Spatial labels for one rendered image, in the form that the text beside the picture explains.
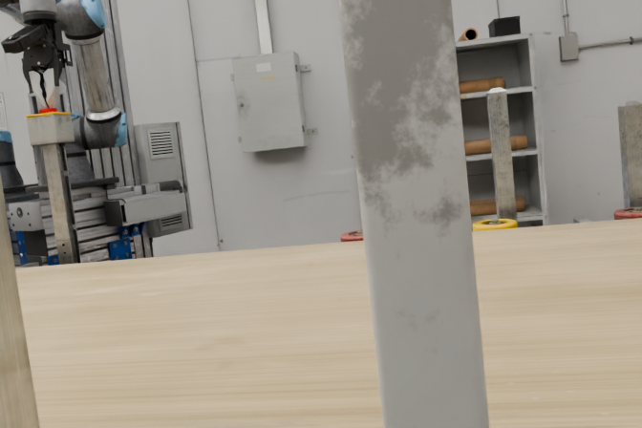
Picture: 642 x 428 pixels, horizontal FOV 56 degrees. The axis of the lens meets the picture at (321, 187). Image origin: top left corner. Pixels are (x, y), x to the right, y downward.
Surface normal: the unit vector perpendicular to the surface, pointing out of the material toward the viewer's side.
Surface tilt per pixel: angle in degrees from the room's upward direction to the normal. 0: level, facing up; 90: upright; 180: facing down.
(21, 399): 90
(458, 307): 90
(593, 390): 0
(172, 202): 90
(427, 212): 90
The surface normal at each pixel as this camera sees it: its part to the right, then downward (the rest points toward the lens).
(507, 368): -0.11, -0.99
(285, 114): -0.11, 0.10
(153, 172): 0.80, -0.04
